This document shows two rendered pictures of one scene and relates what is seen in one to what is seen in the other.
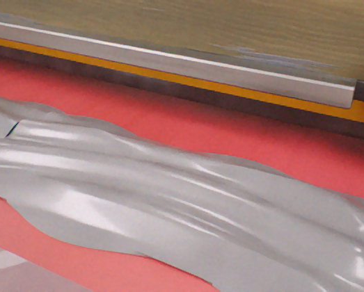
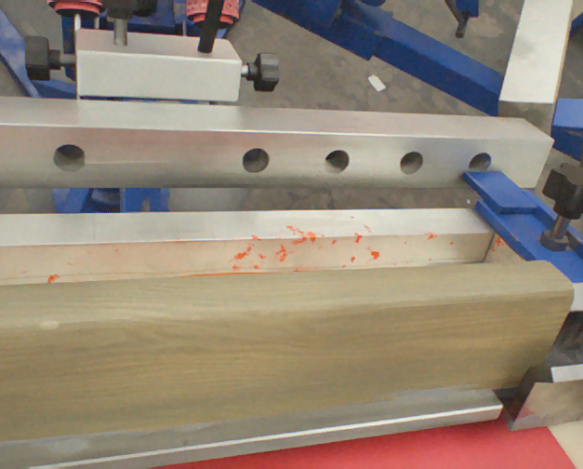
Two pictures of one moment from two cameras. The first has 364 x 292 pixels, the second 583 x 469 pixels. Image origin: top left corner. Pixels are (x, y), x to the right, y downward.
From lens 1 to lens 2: 27 cm
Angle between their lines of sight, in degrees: 39
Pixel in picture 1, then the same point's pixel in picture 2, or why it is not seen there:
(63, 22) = (179, 421)
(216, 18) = (382, 376)
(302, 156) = (449, 453)
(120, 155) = not seen: outside the picture
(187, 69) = (366, 433)
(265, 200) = not seen: outside the picture
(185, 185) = not seen: outside the picture
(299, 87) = (465, 417)
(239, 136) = (390, 456)
